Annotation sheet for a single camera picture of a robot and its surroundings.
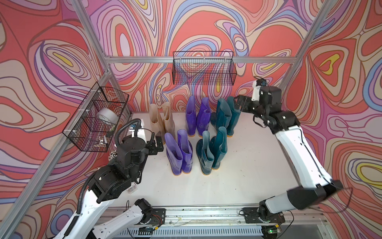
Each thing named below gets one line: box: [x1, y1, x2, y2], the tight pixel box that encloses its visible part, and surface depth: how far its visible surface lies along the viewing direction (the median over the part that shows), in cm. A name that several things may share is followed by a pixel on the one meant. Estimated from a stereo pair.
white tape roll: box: [96, 107, 120, 125], surface depth 76 cm
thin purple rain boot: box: [185, 95, 197, 137], surface depth 95 cm
